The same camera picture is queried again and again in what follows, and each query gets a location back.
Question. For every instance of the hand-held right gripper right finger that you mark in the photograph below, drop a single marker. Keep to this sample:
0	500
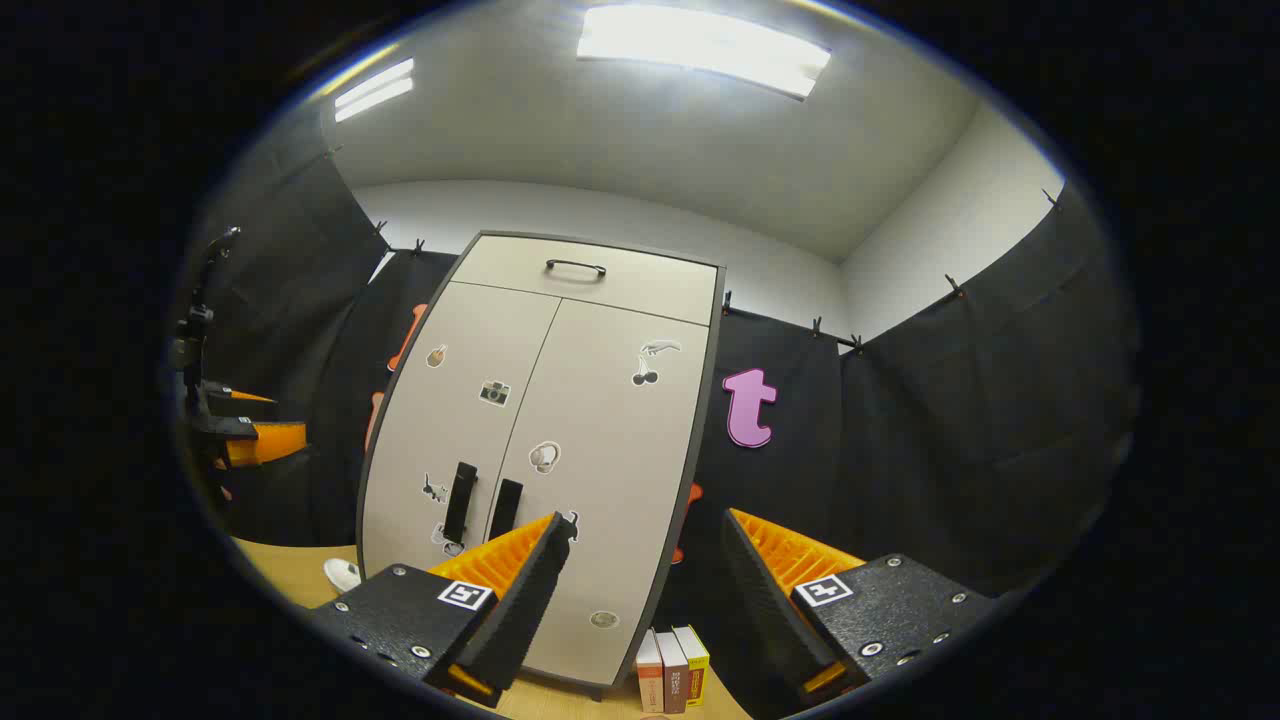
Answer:
760	610

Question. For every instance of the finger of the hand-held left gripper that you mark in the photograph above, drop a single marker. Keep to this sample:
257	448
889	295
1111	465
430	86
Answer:
270	443
245	405

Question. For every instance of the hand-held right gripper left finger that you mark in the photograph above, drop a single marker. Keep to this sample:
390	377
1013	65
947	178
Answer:
530	600

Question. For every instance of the cabinet door with headphone sticker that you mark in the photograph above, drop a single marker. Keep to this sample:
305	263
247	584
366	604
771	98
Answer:
610	430

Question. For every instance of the beige double-door shoe cabinet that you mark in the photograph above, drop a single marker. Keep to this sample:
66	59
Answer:
600	420

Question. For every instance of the cabinet door with camera sticker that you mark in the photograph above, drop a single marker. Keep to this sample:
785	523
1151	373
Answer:
470	340

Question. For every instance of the beige cabinet drawer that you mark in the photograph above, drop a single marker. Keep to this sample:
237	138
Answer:
640	280

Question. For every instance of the narrow double-strip ceiling light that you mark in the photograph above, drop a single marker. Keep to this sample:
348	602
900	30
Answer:
372	90

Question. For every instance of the yellow small box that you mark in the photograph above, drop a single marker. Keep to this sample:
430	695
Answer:
695	665

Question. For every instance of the small white round object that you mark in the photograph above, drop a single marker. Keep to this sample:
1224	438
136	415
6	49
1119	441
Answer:
342	575

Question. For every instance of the black backdrop cloth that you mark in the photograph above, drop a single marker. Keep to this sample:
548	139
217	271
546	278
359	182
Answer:
950	450

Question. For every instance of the large ceiling light panel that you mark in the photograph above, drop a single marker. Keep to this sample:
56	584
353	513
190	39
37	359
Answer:
700	45

